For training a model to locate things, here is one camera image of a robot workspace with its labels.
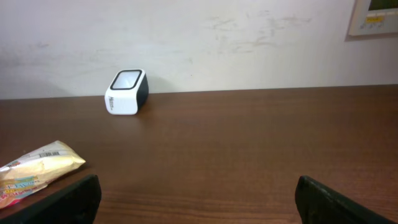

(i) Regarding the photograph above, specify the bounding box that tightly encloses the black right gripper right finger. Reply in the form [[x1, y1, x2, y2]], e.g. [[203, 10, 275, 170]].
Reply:
[[295, 175, 395, 224]]

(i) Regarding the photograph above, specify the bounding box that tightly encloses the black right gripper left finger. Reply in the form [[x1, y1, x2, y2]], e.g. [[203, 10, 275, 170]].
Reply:
[[1, 175, 101, 224]]

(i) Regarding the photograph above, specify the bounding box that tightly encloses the cream yellow snack bag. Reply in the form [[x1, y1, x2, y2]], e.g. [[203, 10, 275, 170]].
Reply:
[[1, 141, 85, 208]]

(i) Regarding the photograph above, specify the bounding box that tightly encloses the white black barcode scanner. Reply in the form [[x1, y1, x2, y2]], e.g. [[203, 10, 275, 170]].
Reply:
[[104, 69, 149, 115]]

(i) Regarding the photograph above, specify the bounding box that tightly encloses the beige wall control panel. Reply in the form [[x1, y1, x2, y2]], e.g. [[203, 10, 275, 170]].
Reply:
[[348, 0, 397, 36]]

